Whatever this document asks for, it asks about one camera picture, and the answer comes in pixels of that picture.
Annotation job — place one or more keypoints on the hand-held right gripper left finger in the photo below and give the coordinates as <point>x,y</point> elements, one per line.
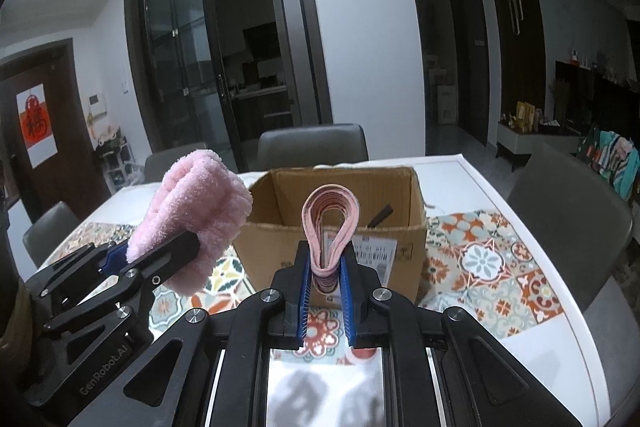
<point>302,302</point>

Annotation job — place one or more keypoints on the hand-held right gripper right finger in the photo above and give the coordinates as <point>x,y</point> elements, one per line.
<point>348,302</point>

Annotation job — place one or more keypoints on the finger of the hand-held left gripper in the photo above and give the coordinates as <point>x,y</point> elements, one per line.
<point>165,257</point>
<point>115,257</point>

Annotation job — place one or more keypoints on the pink fluffy towel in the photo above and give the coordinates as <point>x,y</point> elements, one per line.
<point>200,197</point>

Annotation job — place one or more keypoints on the pink band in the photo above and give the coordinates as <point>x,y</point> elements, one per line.
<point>312,232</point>

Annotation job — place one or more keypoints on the brown cardboard box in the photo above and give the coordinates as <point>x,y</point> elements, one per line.
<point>260,237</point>

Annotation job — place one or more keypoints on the grey dining chair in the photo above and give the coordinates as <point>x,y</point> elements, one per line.
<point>165,164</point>
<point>50,232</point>
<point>565,202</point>
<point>310,147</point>

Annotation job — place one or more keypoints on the white shoe rack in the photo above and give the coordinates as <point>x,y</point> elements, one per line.
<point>117,167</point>

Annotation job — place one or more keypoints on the brown wooden door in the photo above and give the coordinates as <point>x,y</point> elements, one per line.
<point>65,177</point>

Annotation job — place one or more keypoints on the black flat item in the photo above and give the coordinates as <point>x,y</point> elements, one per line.
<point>382,213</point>

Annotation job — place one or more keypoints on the patterned tile print tablecloth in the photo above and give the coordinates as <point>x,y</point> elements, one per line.
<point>480,257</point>

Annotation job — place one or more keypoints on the red paper door poster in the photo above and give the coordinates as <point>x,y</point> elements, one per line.
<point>35,122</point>

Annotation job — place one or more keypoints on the dark sliding glass door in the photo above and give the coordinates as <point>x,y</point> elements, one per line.
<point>170,57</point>

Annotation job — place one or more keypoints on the white low bench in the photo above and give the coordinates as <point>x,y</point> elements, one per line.
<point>520,142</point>

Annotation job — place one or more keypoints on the yellow packages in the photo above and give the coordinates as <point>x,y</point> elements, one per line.
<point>527,117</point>

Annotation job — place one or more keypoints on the dark hallway door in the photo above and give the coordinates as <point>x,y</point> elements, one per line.
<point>470,67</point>

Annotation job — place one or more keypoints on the dark wardrobe door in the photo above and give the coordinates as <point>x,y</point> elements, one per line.
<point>520,57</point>

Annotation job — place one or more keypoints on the colourful clothes pile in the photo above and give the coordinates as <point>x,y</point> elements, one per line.
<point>615,162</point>

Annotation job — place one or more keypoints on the dark media cabinet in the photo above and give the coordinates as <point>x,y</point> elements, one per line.
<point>585,97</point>

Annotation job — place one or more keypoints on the white wall intercom panel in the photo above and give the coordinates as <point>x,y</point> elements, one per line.
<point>97,104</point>

